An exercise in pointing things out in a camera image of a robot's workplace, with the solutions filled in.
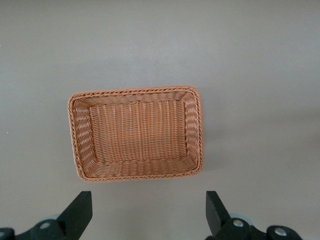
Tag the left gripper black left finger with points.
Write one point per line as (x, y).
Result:
(75, 215)

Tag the brown wicker basket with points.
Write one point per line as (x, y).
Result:
(140, 135)

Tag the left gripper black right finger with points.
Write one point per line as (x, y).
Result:
(217, 220)

